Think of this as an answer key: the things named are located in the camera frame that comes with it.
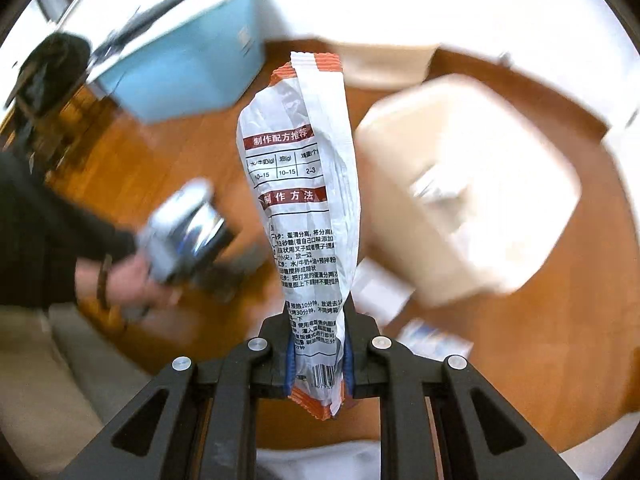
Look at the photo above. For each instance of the white slipper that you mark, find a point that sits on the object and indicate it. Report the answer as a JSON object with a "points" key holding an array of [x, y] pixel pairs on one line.
{"points": [[320, 462]]}

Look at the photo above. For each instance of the teal storage box white lid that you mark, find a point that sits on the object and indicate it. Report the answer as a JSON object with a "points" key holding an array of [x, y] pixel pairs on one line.
{"points": [[190, 65]]}

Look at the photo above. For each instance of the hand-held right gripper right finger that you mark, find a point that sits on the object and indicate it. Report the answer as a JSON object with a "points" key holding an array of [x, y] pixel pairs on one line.
{"points": [[348, 371]]}

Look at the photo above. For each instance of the beige fabric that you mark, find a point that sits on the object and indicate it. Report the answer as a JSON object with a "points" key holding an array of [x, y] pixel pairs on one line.
{"points": [[40, 400]]}

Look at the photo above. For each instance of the white orange-trimmed food packet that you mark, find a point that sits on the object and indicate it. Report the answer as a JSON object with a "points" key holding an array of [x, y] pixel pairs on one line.
{"points": [[300, 185]]}

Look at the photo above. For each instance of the blue white packet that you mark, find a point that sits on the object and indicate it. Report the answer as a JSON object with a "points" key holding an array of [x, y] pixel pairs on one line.
{"points": [[435, 342]]}

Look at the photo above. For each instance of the person's left forearm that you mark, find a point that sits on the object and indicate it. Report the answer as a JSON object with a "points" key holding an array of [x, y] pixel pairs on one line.
{"points": [[45, 230]]}

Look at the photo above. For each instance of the person's left hand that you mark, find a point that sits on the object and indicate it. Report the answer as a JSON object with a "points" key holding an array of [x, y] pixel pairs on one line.
{"points": [[132, 280]]}

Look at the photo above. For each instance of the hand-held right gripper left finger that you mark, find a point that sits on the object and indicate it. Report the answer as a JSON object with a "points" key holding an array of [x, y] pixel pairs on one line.
{"points": [[288, 371]]}

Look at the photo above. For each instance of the silvery item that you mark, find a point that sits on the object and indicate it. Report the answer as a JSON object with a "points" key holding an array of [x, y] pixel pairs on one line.
{"points": [[440, 189]]}

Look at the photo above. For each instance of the metal door stopper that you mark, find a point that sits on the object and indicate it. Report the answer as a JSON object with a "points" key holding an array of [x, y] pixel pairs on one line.
{"points": [[505, 58]]}

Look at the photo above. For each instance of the grey chair seat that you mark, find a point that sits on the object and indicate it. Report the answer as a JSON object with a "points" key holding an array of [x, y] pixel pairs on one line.
{"points": [[107, 360]]}

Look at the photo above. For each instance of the beige plastic bin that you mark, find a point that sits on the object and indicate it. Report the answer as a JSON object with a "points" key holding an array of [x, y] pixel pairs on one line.
{"points": [[500, 240]]}

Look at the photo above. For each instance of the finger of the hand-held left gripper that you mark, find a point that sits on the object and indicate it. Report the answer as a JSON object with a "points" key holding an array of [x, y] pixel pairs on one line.
{"points": [[220, 275]]}

